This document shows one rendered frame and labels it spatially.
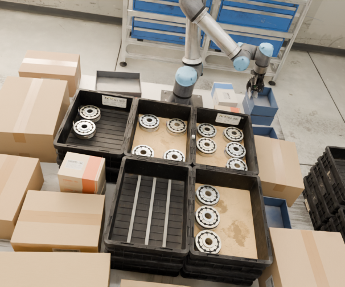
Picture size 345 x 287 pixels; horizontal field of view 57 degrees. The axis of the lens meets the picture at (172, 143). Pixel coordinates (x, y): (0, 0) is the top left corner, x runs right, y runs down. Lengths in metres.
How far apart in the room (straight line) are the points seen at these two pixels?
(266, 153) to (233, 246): 0.54
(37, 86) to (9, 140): 0.34
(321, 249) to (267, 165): 0.45
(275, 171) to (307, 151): 1.58
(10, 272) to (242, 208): 0.90
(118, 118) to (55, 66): 0.53
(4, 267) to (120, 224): 0.41
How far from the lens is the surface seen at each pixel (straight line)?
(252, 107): 1.97
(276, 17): 3.42
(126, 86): 2.02
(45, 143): 1.57
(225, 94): 2.05
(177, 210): 1.36
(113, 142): 1.57
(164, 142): 1.59
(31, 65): 2.02
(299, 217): 1.71
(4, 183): 1.44
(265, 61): 1.82
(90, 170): 1.34
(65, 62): 2.03
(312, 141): 3.30
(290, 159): 1.70
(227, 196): 1.46
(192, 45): 1.86
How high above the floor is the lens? 1.98
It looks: 46 degrees down
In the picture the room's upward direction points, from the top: 12 degrees clockwise
